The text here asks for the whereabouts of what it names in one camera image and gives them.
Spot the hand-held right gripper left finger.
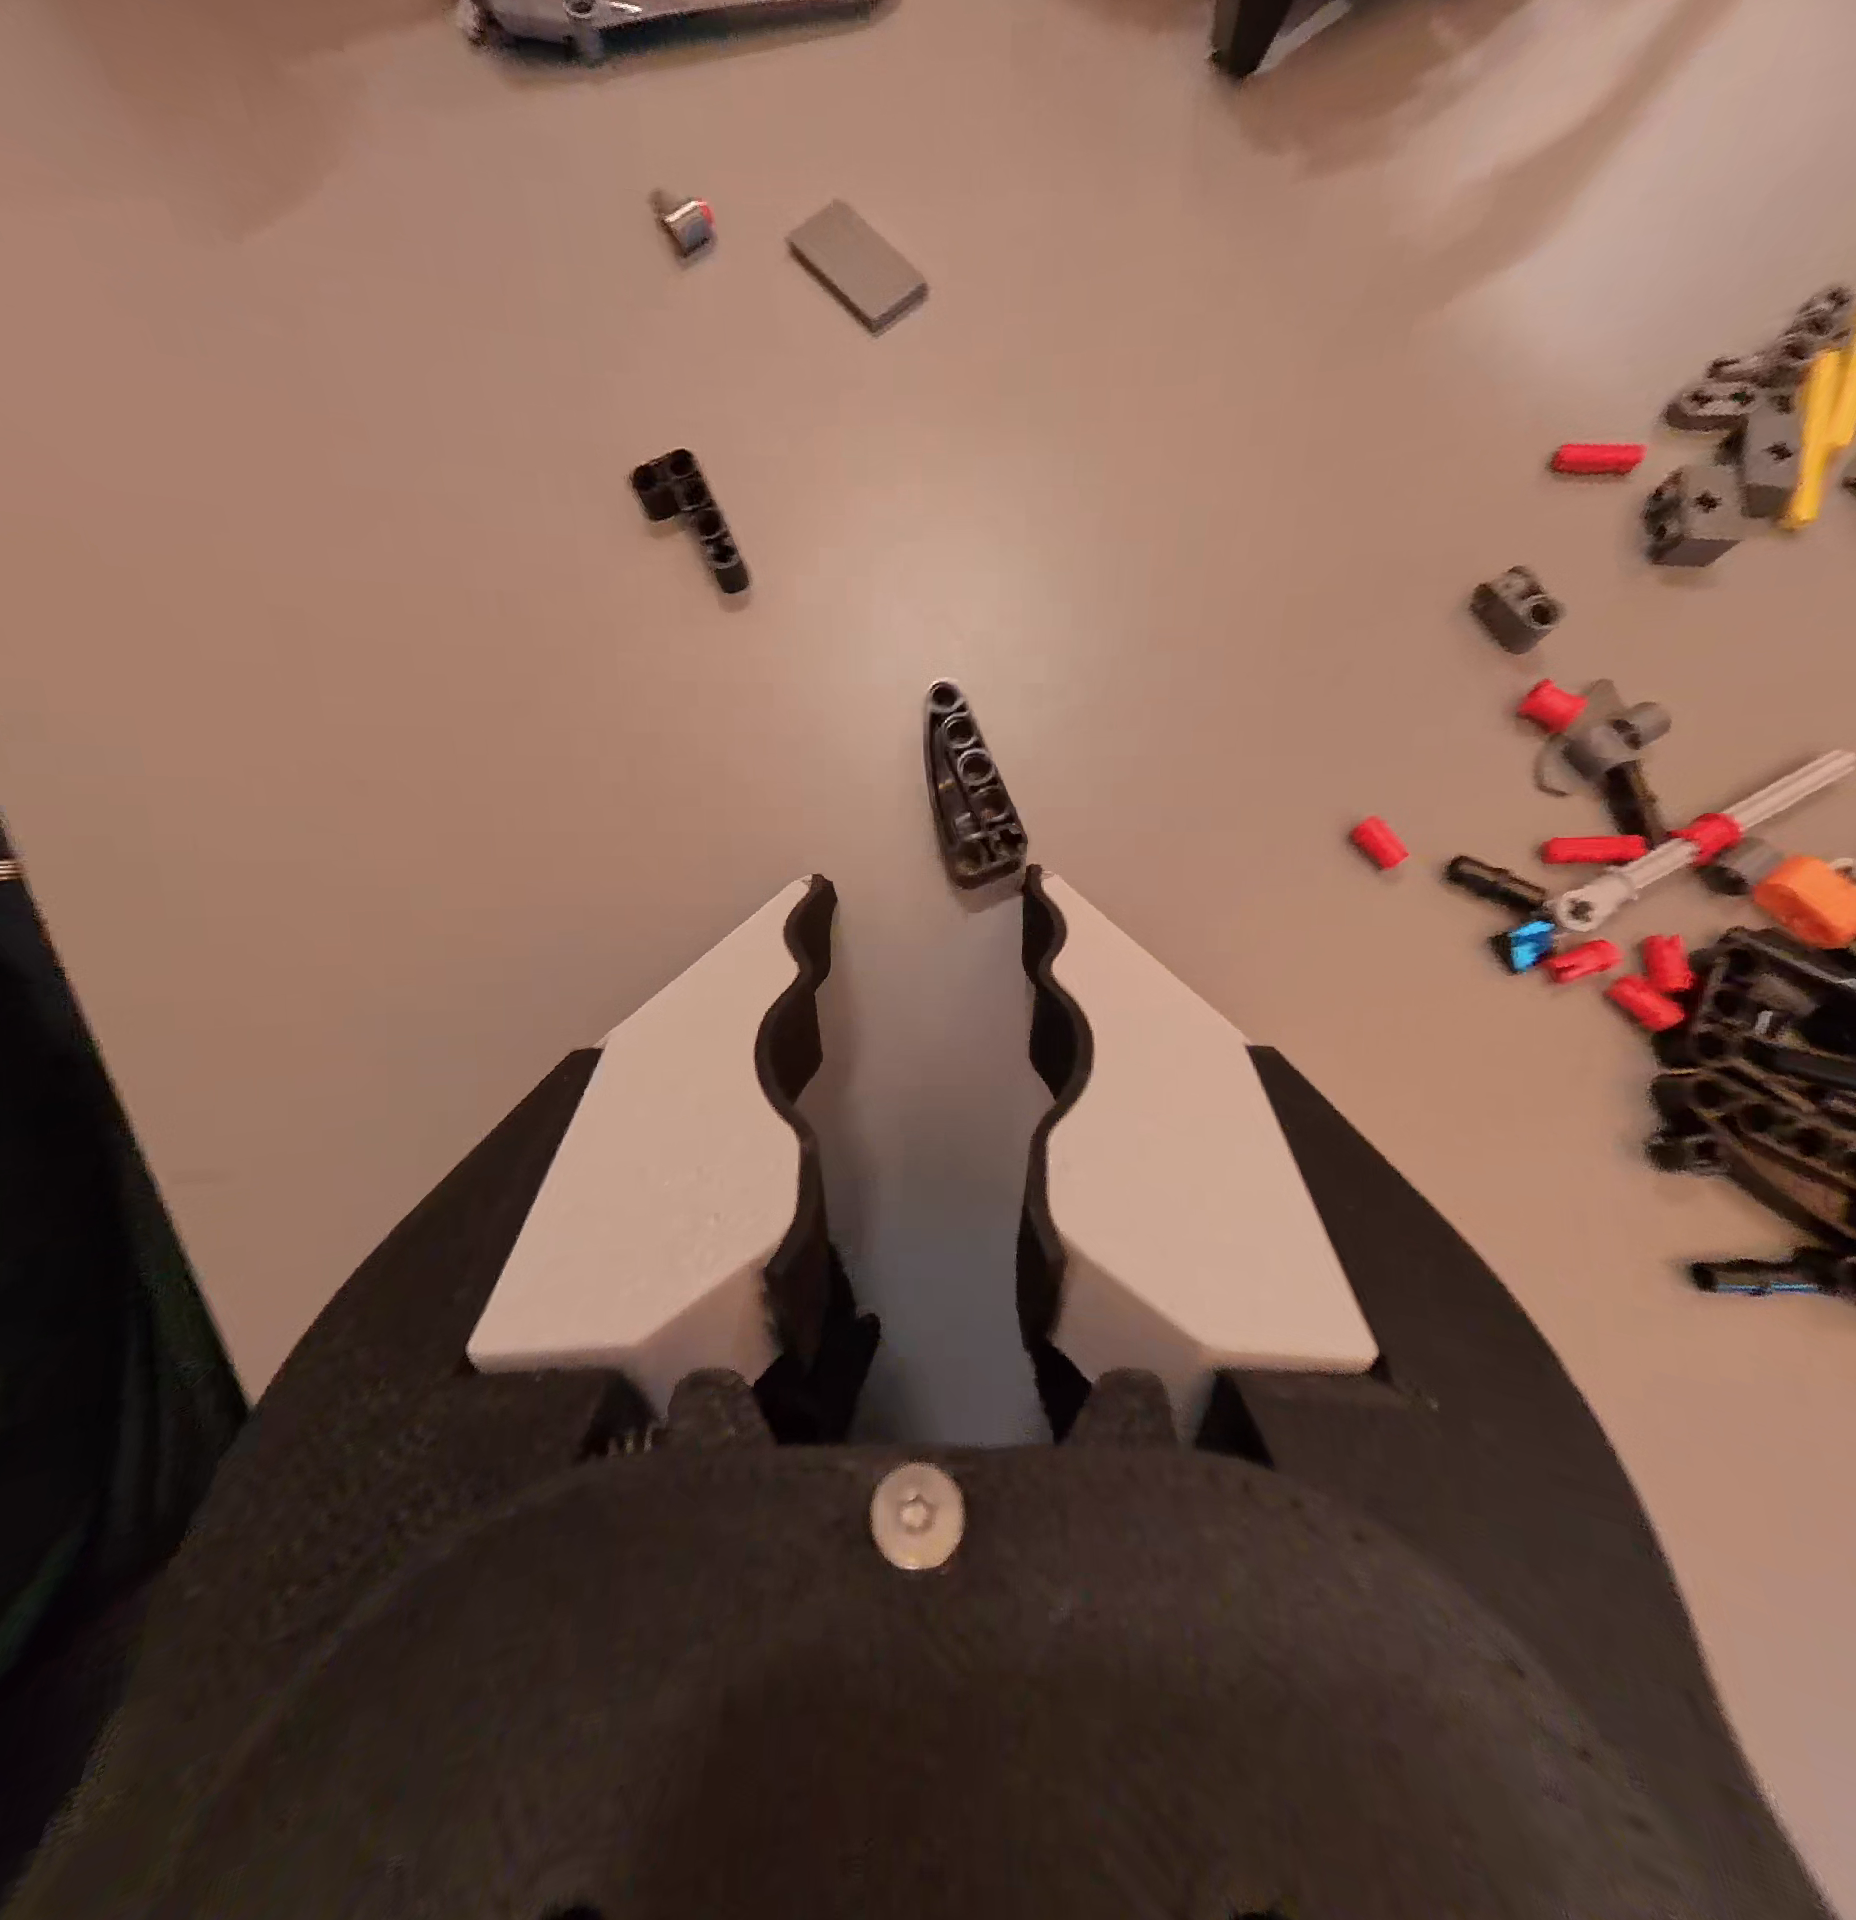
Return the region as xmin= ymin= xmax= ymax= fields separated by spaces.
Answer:
xmin=466 ymin=874 xmax=882 ymax=1442

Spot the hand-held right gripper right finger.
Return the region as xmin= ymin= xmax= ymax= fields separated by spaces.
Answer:
xmin=1015 ymin=864 xmax=1384 ymax=1446

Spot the pile of lego pieces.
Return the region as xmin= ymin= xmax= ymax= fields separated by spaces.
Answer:
xmin=1349 ymin=282 xmax=1856 ymax=1309

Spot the dark grey lego tile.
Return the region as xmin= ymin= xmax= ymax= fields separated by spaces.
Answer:
xmin=785 ymin=198 xmax=930 ymax=335

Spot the grey winged lego subassembly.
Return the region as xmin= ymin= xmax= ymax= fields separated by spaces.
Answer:
xmin=456 ymin=0 xmax=887 ymax=62

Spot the black angled lego beam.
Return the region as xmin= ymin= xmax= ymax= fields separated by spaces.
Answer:
xmin=628 ymin=446 xmax=753 ymax=598

